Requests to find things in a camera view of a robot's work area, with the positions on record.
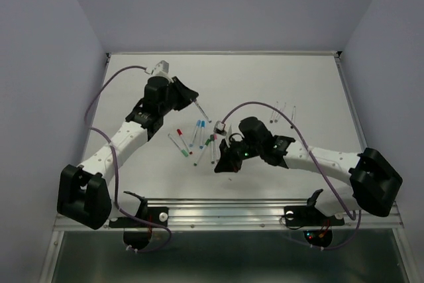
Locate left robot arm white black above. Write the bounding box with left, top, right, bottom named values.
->
left=57, top=76, right=199, bottom=230

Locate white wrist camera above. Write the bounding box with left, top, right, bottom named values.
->
left=213, top=121, right=233, bottom=146
left=144, top=60, right=170, bottom=78

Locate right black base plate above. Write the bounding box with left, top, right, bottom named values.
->
left=279, top=189, right=345, bottom=250

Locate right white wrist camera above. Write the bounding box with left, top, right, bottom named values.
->
left=213, top=121, right=233, bottom=146

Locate dark red capped pen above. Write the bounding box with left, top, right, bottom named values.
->
left=270, top=101, right=279, bottom=123

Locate purple capped pen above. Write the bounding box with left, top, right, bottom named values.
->
left=193, top=100, right=212, bottom=123

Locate aluminium front rail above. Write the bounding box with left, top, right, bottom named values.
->
left=53, top=199, right=403, bottom=231

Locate green tipped white pen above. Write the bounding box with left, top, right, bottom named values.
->
left=168, top=133, right=189, bottom=157

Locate pink capped pen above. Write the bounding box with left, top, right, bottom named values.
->
left=213, top=133, right=219, bottom=162

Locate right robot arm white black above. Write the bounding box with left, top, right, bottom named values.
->
left=214, top=117, right=403, bottom=223

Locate light blue capped pen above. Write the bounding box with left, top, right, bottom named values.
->
left=189, top=119, right=201, bottom=148

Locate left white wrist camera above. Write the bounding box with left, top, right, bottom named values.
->
left=144, top=60, right=170, bottom=78

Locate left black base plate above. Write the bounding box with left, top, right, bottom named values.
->
left=109, top=191, right=172, bottom=254

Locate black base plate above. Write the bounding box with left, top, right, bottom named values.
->
left=279, top=189, right=345, bottom=250
left=109, top=191, right=172, bottom=254

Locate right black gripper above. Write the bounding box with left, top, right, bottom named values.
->
left=214, top=136, right=262, bottom=173

